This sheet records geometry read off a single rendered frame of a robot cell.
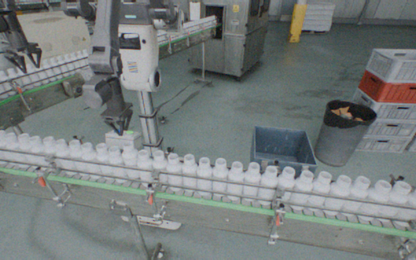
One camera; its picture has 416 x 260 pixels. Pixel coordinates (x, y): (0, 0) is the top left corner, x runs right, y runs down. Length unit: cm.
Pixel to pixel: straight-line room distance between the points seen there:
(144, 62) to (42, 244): 164
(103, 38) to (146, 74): 67
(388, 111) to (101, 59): 280
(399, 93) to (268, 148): 178
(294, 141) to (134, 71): 107
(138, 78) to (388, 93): 243
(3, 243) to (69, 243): 52
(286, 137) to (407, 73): 168
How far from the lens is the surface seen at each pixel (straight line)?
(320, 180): 84
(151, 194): 82
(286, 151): 152
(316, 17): 1005
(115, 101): 74
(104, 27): 72
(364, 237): 105
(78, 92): 218
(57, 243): 224
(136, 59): 134
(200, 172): 80
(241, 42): 429
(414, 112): 318
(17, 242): 242
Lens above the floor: 170
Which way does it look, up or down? 35 degrees down
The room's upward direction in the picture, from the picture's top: 1 degrees clockwise
